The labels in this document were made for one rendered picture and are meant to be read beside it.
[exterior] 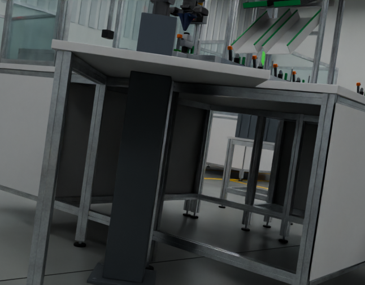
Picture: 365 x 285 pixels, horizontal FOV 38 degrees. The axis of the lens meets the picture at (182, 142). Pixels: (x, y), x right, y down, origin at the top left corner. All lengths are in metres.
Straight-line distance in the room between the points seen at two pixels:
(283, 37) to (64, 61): 0.99
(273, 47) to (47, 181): 1.09
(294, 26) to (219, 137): 5.45
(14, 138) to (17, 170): 0.18
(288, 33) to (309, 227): 0.85
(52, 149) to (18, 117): 1.33
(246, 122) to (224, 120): 3.22
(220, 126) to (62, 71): 6.08
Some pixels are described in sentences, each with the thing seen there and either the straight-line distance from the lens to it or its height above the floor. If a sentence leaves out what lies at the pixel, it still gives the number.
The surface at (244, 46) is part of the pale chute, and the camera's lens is 2.32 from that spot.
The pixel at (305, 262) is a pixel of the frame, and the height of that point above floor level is 0.23.
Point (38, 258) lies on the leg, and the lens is 1.80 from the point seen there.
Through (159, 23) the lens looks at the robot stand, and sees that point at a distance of 2.09.
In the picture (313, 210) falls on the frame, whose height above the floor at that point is 0.42.
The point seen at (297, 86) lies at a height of 0.85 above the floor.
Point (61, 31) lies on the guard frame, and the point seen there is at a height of 1.05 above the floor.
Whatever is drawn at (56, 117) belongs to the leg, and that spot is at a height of 0.62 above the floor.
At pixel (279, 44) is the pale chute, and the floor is 1.04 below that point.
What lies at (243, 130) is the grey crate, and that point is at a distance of 4.48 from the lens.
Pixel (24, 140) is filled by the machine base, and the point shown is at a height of 0.45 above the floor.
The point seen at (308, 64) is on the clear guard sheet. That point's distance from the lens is 8.59.
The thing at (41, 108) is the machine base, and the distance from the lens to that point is 2.90.
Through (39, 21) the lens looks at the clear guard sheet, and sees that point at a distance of 3.09.
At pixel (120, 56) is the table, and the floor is 0.84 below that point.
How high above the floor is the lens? 0.64
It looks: 2 degrees down
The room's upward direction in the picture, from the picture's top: 8 degrees clockwise
